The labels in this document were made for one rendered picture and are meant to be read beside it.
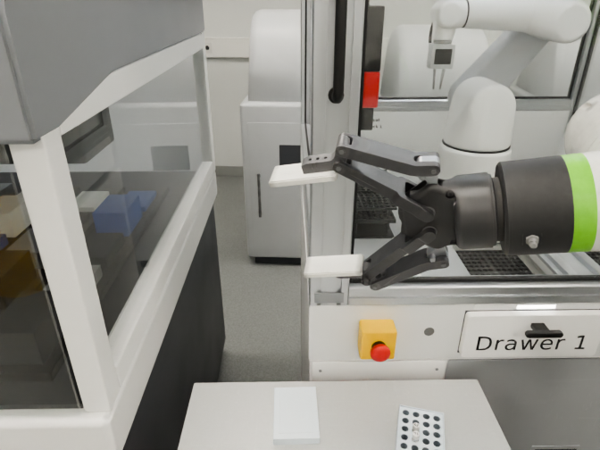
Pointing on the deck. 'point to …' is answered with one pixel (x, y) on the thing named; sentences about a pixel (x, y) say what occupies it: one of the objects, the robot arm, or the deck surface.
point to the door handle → (339, 53)
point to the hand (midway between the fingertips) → (300, 225)
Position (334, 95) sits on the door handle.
